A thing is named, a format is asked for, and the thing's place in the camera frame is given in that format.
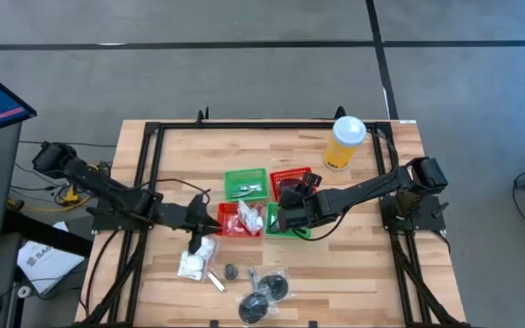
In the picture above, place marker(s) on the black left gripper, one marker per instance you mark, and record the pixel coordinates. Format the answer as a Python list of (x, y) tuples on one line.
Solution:
[(180, 216)]

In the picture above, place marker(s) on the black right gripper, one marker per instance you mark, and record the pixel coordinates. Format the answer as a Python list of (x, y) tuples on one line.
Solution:
[(322, 209)]

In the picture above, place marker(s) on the bagged white cotton pads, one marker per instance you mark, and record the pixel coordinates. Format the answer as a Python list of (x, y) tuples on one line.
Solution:
[(208, 249), (250, 218), (192, 266)]

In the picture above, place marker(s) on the bagged silver nail clipper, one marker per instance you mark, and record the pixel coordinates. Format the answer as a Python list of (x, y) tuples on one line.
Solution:
[(252, 274), (243, 194), (251, 187)]

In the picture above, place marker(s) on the grey travel toiletry bottle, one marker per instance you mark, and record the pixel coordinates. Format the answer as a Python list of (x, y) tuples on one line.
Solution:
[(231, 272)]

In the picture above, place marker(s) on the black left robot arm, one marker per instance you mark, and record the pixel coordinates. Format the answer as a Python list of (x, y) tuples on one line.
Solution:
[(89, 180)]

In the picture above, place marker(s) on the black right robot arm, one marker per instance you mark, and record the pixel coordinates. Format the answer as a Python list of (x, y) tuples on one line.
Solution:
[(372, 187)]

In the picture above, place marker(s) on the red plastic basket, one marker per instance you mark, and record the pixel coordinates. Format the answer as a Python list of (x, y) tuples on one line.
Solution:
[(277, 175), (226, 212)]

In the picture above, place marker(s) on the green plastic basket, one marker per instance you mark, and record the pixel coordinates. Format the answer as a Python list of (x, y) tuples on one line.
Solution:
[(235, 177), (269, 214)]

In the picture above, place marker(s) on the small white tube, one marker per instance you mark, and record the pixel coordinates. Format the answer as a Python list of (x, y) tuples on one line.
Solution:
[(216, 281)]

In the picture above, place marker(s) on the yellow wipes canister white lid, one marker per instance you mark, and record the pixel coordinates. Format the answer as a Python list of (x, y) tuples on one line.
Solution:
[(342, 150)]

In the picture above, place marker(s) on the white printed paper sheet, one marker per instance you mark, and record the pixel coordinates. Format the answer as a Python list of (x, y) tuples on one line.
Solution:
[(48, 264)]

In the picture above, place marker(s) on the white tape roll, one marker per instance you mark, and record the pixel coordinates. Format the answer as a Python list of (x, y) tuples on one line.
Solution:
[(20, 292)]

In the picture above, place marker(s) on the black aluminium table frame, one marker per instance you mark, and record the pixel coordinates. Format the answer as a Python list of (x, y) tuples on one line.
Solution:
[(267, 125)]

